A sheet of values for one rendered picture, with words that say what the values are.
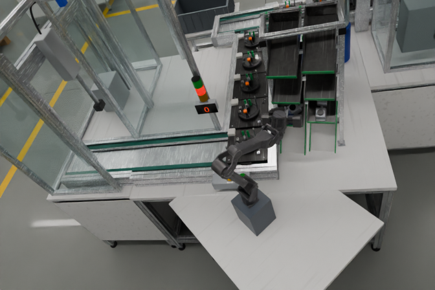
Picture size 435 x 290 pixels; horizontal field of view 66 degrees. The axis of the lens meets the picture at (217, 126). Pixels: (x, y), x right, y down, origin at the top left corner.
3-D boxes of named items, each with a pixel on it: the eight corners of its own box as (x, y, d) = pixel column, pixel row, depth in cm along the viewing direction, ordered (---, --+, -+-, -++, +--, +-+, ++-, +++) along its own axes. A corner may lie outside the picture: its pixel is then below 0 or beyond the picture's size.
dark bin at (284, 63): (297, 78, 142) (294, 71, 135) (267, 79, 147) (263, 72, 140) (301, 19, 148) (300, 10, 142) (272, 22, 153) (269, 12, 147)
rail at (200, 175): (279, 179, 187) (276, 168, 179) (136, 186, 211) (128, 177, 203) (279, 171, 191) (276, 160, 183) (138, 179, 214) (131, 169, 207)
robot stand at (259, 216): (257, 236, 169) (249, 219, 155) (239, 219, 178) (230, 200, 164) (276, 217, 173) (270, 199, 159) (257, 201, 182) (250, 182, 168)
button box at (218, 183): (250, 188, 184) (248, 182, 179) (214, 189, 189) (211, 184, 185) (251, 177, 188) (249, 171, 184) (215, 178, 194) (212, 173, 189)
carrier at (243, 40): (268, 52, 249) (266, 37, 240) (237, 56, 256) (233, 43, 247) (268, 33, 265) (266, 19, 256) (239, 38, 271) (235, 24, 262)
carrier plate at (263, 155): (268, 162, 186) (267, 160, 184) (226, 164, 192) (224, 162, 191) (268, 129, 201) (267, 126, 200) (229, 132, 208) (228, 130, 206)
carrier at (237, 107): (268, 127, 202) (265, 112, 193) (229, 131, 209) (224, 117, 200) (268, 98, 218) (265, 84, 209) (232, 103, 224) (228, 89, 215)
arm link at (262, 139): (224, 178, 131) (227, 156, 126) (211, 167, 136) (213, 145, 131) (274, 156, 148) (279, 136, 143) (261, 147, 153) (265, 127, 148)
